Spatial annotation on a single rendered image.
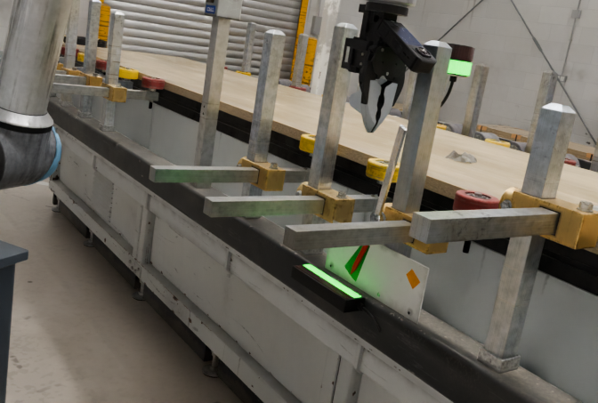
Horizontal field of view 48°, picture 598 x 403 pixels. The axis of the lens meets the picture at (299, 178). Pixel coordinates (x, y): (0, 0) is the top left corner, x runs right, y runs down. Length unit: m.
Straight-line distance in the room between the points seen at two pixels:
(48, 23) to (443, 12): 9.70
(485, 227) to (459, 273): 0.54
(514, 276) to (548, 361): 0.29
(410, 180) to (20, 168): 0.84
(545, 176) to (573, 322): 0.34
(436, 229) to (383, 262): 0.43
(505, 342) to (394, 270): 0.24
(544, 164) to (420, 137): 0.24
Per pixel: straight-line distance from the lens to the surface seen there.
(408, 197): 1.17
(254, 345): 2.09
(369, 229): 1.07
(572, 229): 0.97
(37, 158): 1.58
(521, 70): 9.89
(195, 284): 2.39
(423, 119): 1.15
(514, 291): 1.04
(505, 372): 1.08
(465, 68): 1.18
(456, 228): 0.81
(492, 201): 1.24
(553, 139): 0.99
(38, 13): 1.49
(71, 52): 2.92
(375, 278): 1.23
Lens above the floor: 1.14
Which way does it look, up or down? 12 degrees down
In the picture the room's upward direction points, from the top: 9 degrees clockwise
